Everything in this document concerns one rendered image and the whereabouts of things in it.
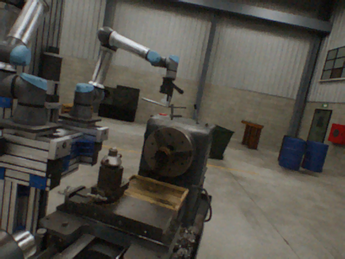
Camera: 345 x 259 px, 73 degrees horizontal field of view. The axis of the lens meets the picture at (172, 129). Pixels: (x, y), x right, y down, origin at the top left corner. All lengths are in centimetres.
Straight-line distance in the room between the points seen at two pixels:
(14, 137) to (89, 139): 52
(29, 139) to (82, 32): 1139
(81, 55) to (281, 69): 957
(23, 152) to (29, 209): 52
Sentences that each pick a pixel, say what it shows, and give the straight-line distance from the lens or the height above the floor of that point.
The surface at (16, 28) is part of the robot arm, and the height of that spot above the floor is 156.
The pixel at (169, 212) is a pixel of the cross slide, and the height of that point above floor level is 97.
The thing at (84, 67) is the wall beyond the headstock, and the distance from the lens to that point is 1221.
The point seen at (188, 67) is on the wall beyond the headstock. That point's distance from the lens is 1163.
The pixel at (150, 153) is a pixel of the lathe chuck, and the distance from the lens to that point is 150.
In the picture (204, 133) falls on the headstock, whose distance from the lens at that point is 156.
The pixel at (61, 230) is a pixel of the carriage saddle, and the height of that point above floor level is 91.
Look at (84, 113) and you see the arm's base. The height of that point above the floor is 120.
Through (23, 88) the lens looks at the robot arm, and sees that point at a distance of 129.
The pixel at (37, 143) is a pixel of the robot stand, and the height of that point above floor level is 109.
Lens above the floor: 142
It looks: 8 degrees down
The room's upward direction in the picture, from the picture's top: 11 degrees clockwise
